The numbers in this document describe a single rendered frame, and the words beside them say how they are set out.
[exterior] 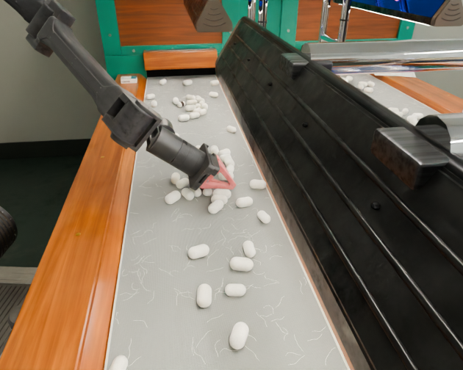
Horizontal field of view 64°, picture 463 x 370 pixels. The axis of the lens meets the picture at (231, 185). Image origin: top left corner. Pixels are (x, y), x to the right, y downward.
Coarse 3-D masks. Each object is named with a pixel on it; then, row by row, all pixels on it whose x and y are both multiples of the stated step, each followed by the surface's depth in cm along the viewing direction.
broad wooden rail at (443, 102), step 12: (396, 84) 146; (408, 84) 143; (420, 84) 143; (420, 96) 132; (432, 96) 131; (444, 96) 131; (456, 96) 131; (432, 108) 127; (444, 108) 121; (456, 108) 120
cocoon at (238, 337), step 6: (240, 324) 49; (246, 324) 49; (234, 330) 48; (240, 330) 48; (246, 330) 49; (234, 336) 47; (240, 336) 47; (246, 336) 48; (234, 342) 47; (240, 342) 47; (234, 348) 47; (240, 348) 47
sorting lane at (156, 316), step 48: (144, 96) 138; (144, 144) 102; (192, 144) 102; (240, 144) 102; (144, 192) 81; (240, 192) 81; (144, 240) 67; (192, 240) 67; (240, 240) 67; (288, 240) 67; (144, 288) 57; (192, 288) 57; (288, 288) 57; (144, 336) 50; (192, 336) 50; (288, 336) 50
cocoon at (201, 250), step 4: (200, 244) 63; (204, 244) 63; (192, 248) 62; (196, 248) 62; (200, 248) 62; (204, 248) 62; (208, 248) 63; (188, 252) 62; (192, 252) 62; (196, 252) 62; (200, 252) 62; (204, 252) 62; (208, 252) 63; (192, 256) 62; (196, 256) 62; (200, 256) 62
